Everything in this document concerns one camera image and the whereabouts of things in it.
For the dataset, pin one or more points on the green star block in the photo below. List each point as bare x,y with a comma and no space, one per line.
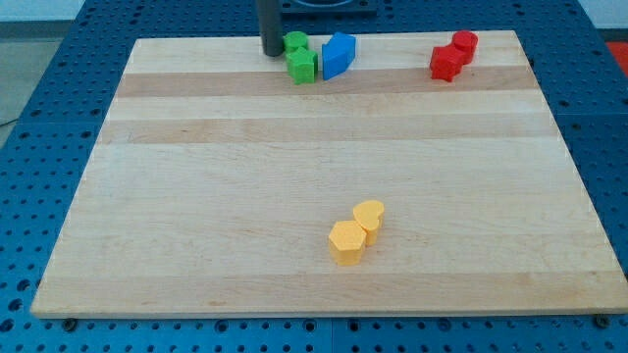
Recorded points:
302,65

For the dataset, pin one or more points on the red star block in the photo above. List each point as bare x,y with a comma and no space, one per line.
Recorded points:
446,62

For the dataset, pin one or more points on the yellow heart block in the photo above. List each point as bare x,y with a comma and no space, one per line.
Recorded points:
370,216

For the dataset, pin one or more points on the yellow hexagon block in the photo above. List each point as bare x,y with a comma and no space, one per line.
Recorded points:
347,241

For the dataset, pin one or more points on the light wooden board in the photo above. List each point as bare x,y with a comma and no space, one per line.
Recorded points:
215,181

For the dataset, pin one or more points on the blue angled block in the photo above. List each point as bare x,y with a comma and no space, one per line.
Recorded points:
338,54

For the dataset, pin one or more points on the green cylinder block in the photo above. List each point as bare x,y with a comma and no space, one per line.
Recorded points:
294,40

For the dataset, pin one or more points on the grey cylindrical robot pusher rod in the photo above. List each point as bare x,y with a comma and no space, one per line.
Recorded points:
270,27

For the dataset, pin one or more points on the red cylinder block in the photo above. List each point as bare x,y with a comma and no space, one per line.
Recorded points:
466,41

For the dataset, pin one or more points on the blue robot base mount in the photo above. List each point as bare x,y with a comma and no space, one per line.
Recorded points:
328,7

